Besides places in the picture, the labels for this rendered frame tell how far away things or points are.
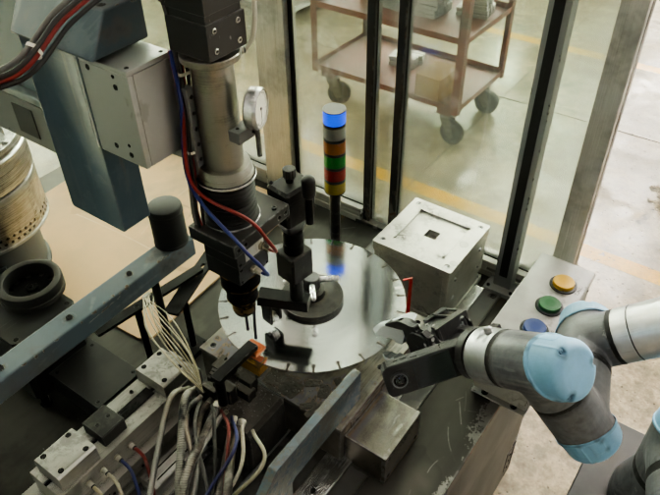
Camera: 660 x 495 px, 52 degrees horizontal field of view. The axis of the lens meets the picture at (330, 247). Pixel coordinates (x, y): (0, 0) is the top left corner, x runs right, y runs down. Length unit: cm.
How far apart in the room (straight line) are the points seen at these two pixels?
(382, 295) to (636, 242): 195
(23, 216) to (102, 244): 26
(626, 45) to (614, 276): 171
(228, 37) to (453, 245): 78
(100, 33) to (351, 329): 62
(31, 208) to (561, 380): 111
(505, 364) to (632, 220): 234
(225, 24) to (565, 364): 52
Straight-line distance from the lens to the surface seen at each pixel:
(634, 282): 284
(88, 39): 80
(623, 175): 342
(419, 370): 93
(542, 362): 81
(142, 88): 79
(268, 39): 160
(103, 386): 129
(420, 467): 123
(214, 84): 79
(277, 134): 171
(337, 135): 132
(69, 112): 91
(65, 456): 115
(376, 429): 118
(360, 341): 113
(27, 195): 152
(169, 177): 189
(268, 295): 110
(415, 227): 144
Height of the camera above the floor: 179
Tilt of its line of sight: 40 degrees down
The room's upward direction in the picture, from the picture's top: 1 degrees counter-clockwise
